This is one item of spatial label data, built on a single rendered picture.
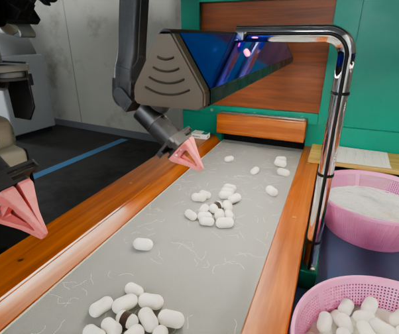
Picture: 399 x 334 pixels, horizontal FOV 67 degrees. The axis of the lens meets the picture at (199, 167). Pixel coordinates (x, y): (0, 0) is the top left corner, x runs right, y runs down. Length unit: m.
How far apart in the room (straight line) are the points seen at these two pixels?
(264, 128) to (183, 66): 0.77
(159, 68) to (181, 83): 0.03
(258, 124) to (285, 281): 0.64
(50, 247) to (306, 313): 0.43
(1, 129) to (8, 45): 3.13
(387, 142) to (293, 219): 0.54
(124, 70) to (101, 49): 3.07
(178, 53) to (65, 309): 0.39
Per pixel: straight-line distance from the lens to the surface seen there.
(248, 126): 1.05
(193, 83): 0.30
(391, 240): 0.76
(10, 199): 0.46
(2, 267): 0.60
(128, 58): 0.74
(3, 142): 1.06
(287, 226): 0.63
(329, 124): 0.50
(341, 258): 0.73
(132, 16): 0.74
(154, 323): 0.46
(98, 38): 3.82
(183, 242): 0.61
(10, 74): 0.94
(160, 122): 0.72
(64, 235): 0.63
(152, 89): 0.32
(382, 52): 1.06
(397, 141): 1.11
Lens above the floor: 1.11
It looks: 23 degrees down
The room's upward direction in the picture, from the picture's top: straight up
